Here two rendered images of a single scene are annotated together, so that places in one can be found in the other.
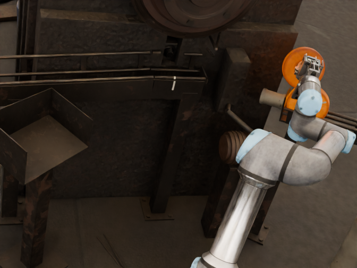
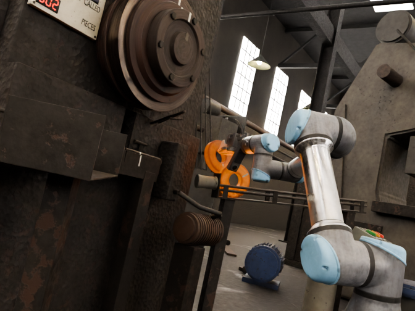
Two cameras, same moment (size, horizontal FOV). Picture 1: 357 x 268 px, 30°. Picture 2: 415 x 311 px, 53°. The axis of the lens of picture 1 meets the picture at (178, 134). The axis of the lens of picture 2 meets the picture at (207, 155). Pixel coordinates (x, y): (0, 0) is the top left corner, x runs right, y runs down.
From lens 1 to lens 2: 1.71 m
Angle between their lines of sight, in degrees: 54
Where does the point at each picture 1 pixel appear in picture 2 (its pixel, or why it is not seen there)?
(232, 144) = (196, 217)
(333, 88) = not seen: hidden behind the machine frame
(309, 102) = (273, 137)
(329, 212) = not seen: outside the picture
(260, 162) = (322, 124)
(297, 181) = (351, 137)
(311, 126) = (274, 163)
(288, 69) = (212, 155)
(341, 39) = not seen: hidden behind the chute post
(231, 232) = (331, 190)
